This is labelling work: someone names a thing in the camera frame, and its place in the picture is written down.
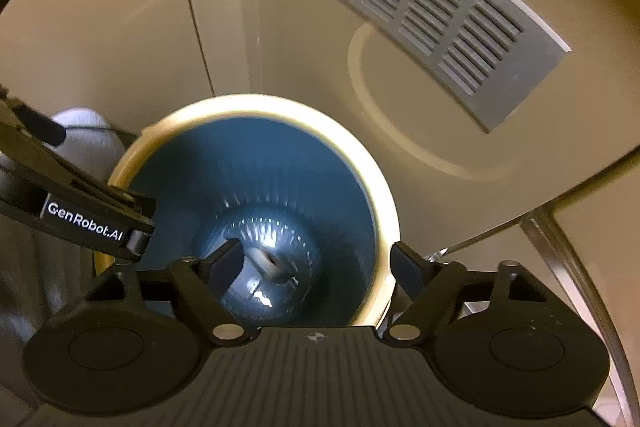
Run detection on grey vent grille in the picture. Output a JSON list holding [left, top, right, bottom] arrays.
[[285, 0, 572, 133]]

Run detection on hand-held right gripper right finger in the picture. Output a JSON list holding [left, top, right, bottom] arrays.
[[382, 242, 544, 343]]

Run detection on blue bin with cream rim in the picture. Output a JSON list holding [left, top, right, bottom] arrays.
[[102, 93, 401, 329]]

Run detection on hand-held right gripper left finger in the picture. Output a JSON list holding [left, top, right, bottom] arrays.
[[93, 238, 249, 344]]

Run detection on grey cloth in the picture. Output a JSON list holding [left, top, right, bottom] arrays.
[[49, 107, 127, 188]]

